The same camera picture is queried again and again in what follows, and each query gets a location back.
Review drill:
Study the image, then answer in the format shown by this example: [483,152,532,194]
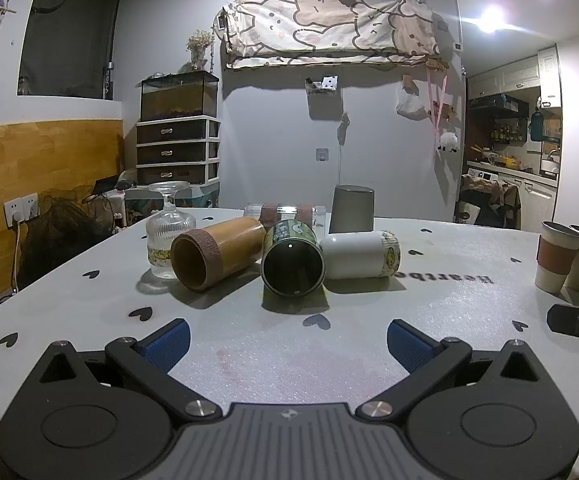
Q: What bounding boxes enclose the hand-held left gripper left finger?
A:
[34,318,222,423]

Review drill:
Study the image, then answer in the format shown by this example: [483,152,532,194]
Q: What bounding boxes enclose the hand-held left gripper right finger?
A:
[357,319,545,423]

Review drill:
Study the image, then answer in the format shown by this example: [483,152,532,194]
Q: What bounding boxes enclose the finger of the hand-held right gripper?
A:
[546,304,579,362]

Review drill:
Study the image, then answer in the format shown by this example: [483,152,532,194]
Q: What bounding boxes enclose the white cup with brown sleeve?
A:
[535,220,579,294]

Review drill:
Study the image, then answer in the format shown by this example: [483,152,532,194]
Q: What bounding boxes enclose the white cup with printed band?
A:
[319,230,401,280]

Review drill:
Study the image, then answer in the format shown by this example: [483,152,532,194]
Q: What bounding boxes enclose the brown bamboo cup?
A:
[170,217,268,293]

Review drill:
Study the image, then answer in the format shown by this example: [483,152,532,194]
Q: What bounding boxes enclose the green printed cup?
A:
[260,219,327,300]

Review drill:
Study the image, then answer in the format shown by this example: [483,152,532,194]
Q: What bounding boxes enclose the grey cup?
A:
[329,185,375,235]

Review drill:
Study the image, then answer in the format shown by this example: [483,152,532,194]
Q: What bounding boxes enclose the clear glass cup brown sleeve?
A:
[242,202,327,234]

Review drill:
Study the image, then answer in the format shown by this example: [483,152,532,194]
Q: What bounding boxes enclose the ribbed clear glass goblet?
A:
[146,181,198,280]

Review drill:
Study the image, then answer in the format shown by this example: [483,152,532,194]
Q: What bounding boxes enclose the chair with draped clothes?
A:
[456,174,523,231]

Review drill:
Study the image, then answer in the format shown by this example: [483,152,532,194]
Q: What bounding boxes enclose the black mesh bag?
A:
[23,191,116,283]

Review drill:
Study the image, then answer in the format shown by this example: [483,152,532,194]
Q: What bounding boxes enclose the teal hanging bag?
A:
[529,109,546,143]

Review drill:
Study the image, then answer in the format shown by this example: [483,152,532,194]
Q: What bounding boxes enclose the white drawer unit dark drawers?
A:
[135,115,221,186]

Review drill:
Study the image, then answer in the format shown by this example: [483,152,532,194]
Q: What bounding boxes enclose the white plush sheep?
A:
[436,131,461,154]

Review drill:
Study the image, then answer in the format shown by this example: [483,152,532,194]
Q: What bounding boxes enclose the black spice rack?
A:
[468,94,530,144]

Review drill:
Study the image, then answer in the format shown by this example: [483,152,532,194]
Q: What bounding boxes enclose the white hanging bag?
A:
[396,87,429,122]

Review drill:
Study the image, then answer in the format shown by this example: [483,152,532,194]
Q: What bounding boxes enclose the pink ribbon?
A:
[425,66,450,137]

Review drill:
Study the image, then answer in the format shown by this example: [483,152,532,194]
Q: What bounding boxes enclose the glass fish tank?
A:
[140,70,219,122]

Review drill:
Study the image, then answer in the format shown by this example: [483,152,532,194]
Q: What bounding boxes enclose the dried flowers in vase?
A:
[186,29,215,72]

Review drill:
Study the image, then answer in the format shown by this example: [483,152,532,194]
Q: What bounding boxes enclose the ceiling lamp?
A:
[477,4,513,35]

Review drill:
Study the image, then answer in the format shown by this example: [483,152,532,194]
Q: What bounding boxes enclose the cartoon printed cloth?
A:
[220,0,441,69]

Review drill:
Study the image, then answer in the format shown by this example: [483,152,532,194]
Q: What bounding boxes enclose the dark window curtain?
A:
[17,0,122,99]

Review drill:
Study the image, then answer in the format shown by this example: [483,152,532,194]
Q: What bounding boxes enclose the white power cable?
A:
[12,216,23,292]

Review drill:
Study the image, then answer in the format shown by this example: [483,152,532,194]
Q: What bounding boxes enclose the white wall socket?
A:
[4,192,39,229]

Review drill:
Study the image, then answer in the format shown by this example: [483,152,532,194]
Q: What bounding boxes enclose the white kitchen wall cabinets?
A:
[468,46,563,109]

